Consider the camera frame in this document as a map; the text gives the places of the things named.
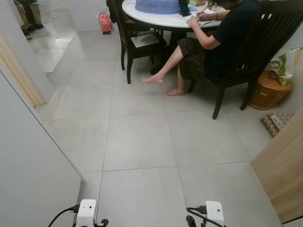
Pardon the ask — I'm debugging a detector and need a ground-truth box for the light wooden panel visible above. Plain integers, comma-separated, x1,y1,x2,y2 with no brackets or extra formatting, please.
250,110,303,224

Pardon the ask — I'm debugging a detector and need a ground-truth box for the round wooden bucket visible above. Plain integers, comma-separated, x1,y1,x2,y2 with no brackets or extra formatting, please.
249,70,293,112

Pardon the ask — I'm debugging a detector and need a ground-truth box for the dark wooden chair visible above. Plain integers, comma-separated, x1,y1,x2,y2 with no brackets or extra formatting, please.
107,0,167,85
188,0,303,120

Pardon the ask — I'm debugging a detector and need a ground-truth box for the green white plastic bag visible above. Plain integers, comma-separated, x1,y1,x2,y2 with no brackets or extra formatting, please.
270,47,303,87

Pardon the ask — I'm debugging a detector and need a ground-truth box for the seated person black shirt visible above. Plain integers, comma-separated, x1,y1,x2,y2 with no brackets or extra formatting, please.
141,0,260,96

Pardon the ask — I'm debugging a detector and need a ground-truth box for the red gift bag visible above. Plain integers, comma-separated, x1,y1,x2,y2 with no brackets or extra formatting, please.
97,12,113,35

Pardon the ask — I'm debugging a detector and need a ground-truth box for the round white dining table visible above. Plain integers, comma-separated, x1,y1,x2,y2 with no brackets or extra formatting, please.
122,0,228,32

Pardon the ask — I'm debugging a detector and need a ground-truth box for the white paper sheet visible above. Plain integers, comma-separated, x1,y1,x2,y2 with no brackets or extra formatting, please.
196,9,218,25

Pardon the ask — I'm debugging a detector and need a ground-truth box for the blue mesh food cover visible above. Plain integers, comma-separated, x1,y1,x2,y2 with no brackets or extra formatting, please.
135,0,183,15

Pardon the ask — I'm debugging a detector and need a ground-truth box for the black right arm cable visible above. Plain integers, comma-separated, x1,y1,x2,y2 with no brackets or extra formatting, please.
186,206,224,227

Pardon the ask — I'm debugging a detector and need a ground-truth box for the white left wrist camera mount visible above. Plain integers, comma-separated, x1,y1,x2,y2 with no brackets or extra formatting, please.
76,199,97,227

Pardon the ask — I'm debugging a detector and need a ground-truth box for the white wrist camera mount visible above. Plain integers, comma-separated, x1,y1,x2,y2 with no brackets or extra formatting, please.
76,199,97,227
205,201,225,227

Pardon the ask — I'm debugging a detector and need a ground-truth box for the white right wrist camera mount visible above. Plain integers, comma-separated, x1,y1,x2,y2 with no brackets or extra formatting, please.
205,201,225,227

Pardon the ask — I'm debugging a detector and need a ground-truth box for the wooden door frame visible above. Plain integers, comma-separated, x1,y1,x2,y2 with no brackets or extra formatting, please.
0,33,44,107

